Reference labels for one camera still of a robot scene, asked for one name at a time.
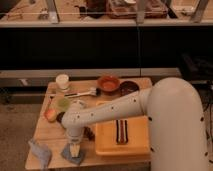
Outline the grey blue crumpled cloth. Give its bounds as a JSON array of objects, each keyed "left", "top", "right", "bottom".
[{"left": 28, "top": 139, "right": 52, "bottom": 170}]

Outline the yellow plastic tray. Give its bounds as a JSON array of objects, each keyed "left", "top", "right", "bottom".
[{"left": 95, "top": 116, "right": 150, "bottom": 156}]

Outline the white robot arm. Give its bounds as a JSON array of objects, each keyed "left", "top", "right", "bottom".
[{"left": 62, "top": 77, "right": 209, "bottom": 171}]

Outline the dark green cup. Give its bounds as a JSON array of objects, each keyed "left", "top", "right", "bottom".
[{"left": 56, "top": 112, "right": 65, "bottom": 123}]

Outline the dark brown bowl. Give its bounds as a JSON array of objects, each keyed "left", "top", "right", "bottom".
[{"left": 120, "top": 81, "right": 139, "bottom": 96}]

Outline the orange fruit slice toy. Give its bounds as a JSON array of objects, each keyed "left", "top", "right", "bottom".
[{"left": 44, "top": 108, "right": 58, "bottom": 122}]

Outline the white cup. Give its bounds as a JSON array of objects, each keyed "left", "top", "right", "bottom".
[{"left": 55, "top": 74, "right": 69, "bottom": 92}]

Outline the dark grape bunch toy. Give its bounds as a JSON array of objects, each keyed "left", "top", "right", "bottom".
[{"left": 84, "top": 127, "right": 95, "bottom": 141}]

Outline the orange bowl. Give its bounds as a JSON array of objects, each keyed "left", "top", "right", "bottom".
[{"left": 97, "top": 75, "right": 120, "bottom": 93}]

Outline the blue sponge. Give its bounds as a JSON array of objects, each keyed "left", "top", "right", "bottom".
[{"left": 61, "top": 144, "right": 85, "bottom": 165}]

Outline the light green cup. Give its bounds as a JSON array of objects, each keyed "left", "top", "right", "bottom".
[{"left": 56, "top": 97, "right": 70, "bottom": 112}]

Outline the white handled brush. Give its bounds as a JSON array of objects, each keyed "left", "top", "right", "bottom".
[{"left": 66, "top": 87, "right": 101, "bottom": 98}]

